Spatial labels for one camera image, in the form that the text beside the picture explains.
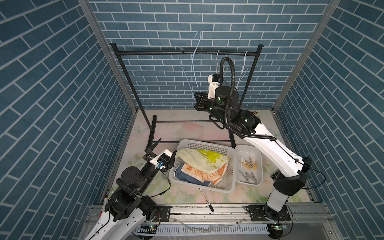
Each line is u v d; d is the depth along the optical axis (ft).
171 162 1.90
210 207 2.50
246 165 2.93
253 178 2.77
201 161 2.70
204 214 2.47
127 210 1.53
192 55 1.97
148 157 1.80
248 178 2.77
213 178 2.58
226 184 2.70
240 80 2.33
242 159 3.02
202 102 1.77
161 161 1.60
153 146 1.93
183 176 2.70
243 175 2.85
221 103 1.46
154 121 3.65
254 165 2.92
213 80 1.73
